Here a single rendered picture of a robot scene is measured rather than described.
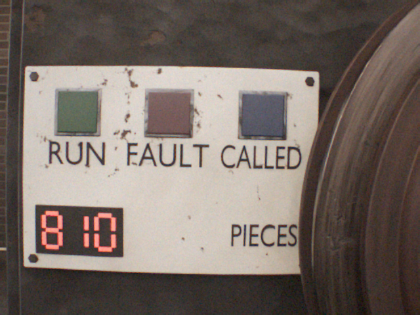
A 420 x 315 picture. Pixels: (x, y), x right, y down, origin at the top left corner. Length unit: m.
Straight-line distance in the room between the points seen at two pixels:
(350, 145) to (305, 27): 0.18
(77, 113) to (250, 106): 0.15
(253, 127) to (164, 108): 0.08
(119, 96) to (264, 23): 0.15
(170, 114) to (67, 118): 0.09
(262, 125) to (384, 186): 0.17
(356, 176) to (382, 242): 0.05
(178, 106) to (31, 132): 0.13
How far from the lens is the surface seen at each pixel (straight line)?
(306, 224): 0.64
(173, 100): 0.69
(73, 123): 0.70
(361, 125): 0.58
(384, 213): 0.57
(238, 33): 0.72
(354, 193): 0.58
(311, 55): 0.73
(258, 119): 0.69
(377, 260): 0.57
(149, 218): 0.70
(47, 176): 0.71
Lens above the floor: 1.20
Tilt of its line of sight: 3 degrees down
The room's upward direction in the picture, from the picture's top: 1 degrees clockwise
